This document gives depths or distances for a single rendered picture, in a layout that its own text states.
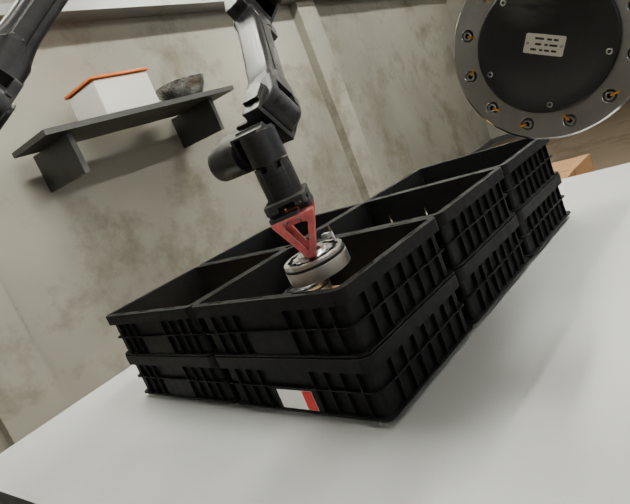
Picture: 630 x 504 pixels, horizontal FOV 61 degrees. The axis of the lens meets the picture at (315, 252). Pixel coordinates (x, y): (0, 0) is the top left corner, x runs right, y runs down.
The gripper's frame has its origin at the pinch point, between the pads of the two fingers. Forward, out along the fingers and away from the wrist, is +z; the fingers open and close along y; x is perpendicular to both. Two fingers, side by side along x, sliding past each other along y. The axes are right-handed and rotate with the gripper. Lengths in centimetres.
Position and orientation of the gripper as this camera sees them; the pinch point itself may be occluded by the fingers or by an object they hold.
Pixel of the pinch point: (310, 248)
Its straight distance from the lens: 83.7
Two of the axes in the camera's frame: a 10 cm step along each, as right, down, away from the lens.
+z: 4.1, 8.8, 2.4
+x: 9.1, -3.9, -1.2
